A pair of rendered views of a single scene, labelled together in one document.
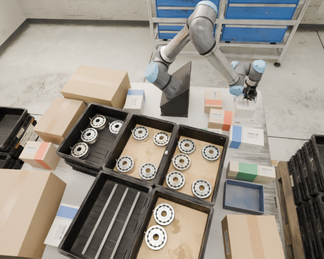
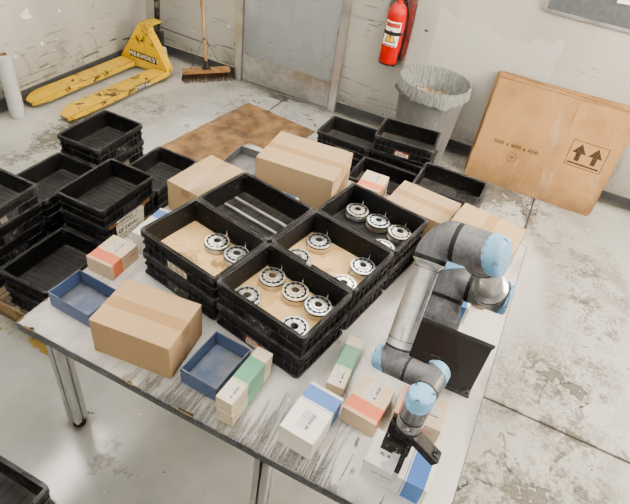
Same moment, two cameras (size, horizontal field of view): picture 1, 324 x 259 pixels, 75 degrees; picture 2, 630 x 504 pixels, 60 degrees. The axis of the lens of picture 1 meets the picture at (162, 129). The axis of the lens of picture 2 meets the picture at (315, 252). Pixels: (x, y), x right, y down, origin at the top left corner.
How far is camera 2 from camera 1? 1.70 m
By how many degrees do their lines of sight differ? 60
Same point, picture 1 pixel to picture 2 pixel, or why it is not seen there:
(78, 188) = not seen: hidden behind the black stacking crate
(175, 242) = (202, 258)
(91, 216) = (269, 209)
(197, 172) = (273, 307)
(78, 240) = (250, 197)
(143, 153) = (329, 265)
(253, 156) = (273, 426)
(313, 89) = not seen: outside the picture
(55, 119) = (416, 198)
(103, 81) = not seen: hidden behind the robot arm
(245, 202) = (209, 371)
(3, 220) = (293, 151)
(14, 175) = (340, 160)
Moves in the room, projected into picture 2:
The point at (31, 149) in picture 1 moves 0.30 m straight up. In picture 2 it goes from (375, 178) to (388, 123)
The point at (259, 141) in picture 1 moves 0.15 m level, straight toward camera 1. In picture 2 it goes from (291, 423) to (266, 388)
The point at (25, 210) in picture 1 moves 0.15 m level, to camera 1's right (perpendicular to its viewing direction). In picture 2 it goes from (295, 163) to (288, 179)
